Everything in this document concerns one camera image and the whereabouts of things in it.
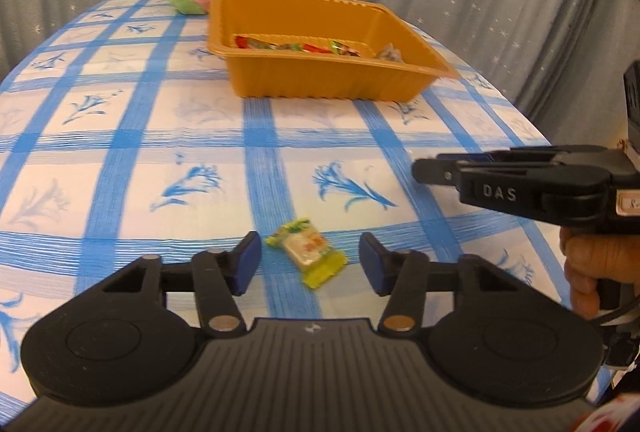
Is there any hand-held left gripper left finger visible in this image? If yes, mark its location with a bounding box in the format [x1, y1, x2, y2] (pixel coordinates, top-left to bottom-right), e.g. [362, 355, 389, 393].
[85, 231, 262, 338]

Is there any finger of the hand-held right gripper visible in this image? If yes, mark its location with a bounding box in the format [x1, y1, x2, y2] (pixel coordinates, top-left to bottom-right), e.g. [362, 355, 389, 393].
[412, 146, 611, 187]
[457, 163, 613, 225]

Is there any blue checked tablecloth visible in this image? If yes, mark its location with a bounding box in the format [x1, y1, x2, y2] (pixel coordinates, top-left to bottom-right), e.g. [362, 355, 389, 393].
[0, 0, 617, 415]

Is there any orange plastic tray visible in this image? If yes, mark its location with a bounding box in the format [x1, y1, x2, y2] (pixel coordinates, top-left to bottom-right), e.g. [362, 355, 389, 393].
[207, 0, 461, 102]

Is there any red white clothing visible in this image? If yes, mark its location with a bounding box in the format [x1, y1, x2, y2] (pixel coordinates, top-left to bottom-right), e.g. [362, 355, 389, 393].
[570, 391, 640, 432]

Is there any yellow green candy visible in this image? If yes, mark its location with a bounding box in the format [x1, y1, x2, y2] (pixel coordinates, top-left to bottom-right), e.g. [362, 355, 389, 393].
[265, 218, 348, 289]

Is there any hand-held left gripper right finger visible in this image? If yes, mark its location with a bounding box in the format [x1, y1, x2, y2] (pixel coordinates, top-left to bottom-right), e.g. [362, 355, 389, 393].
[359, 232, 533, 333]

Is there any person's right hand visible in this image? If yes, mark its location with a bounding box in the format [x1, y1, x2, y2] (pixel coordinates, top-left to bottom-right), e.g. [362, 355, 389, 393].
[559, 226, 621, 319]

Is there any pile of snacks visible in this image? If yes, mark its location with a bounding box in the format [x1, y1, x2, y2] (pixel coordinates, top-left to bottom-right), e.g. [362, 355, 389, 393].
[234, 34, 407, 62]

